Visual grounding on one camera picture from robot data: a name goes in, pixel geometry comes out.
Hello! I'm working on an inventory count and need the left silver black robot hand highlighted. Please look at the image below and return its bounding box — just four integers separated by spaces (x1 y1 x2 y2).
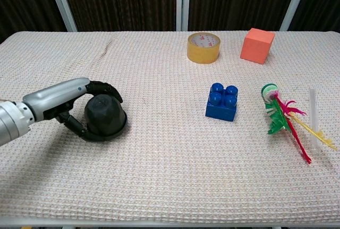
22 77 123 141

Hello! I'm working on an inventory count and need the black dome-shaped object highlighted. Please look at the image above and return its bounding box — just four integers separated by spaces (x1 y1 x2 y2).
84 94 126 135

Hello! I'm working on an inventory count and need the beige woven table cloth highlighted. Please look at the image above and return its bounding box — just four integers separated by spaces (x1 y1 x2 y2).
0 30 340 223

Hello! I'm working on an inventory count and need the yellow packing tape roll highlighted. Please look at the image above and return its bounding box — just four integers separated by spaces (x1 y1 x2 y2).
187 32 221 64

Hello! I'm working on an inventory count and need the blue studded building block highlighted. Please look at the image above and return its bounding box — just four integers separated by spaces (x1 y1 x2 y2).
205 82 239 122

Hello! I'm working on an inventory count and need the orange foam cube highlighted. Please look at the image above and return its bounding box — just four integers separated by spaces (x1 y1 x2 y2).
240 28 276 65

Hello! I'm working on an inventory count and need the colourful feather shuttlecock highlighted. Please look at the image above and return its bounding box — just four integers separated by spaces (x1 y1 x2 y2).
260 83 338 165

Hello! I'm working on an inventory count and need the clear plastic straw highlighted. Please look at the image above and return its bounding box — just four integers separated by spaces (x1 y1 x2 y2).
308 88 321 149

